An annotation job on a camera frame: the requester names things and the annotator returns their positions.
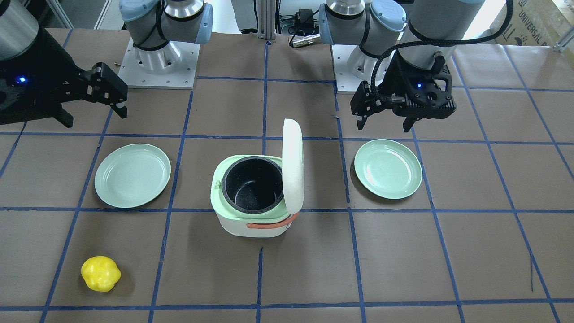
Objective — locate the white rice cooker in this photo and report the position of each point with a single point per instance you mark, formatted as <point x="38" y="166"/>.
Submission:
<point x="260" y="196"/>

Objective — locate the cardboard box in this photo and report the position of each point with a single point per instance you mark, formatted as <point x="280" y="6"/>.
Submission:
<point x="538" y="22"/>

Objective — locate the green plate far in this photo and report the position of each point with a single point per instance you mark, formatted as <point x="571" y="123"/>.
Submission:
<point x="388" y="169"/>

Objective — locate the green plate near lemon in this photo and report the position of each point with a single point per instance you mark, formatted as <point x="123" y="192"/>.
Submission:
<point x="132" y="175"/>

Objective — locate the yellow toy pepper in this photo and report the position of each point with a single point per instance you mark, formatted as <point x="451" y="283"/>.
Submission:
<point x="100" y="273"/>

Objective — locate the aluminium frame post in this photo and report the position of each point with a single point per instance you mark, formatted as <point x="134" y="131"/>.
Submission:
<point x="266" y="19"/>

